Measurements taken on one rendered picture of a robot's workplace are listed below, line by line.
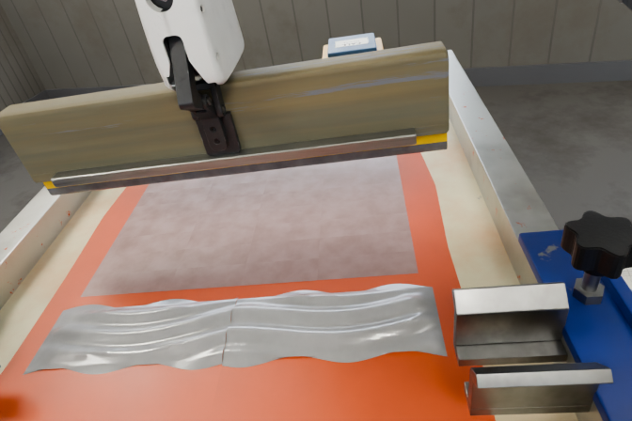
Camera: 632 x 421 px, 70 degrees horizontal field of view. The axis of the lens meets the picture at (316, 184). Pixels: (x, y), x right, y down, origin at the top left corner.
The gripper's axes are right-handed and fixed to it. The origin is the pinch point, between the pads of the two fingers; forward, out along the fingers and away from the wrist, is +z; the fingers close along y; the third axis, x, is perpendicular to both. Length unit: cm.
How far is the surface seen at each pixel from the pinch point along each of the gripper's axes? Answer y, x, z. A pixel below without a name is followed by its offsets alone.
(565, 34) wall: 233, -130, 82
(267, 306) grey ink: -10.7, -2.7, 13.3
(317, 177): 10.4, -6.1, 14.0
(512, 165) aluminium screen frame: 3.7, -27.7, 10.8
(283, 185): 9.3, -1.8, 14.0
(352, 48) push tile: 54, -11, 13
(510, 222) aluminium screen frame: -5.1, -24.9, 10.8
